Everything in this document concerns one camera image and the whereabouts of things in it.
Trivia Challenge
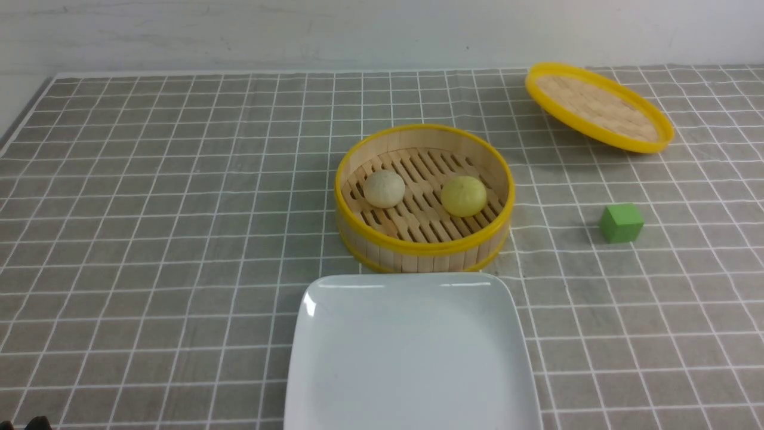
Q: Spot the yellow steamed bun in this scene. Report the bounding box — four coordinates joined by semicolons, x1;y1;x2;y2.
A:
441;175;488;217

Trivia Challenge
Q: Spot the grey checked tablecloth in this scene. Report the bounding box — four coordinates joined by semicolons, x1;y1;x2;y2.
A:
1;64;763;429

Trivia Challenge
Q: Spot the white square plate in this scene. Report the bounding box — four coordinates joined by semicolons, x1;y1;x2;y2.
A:
284;272;543;429

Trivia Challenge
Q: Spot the white steamed bun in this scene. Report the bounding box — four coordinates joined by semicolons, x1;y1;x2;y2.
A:
363;170;406;209

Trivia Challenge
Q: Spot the yellow rimmed bamboo steamer lid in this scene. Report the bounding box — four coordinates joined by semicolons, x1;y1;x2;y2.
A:
525;63;676;154

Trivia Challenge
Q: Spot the green wooden cube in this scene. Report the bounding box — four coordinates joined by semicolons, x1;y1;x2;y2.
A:
599;203;645;243

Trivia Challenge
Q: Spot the yellow rimmed bamboo steamer basket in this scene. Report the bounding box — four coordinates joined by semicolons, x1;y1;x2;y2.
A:
334;124;516;273

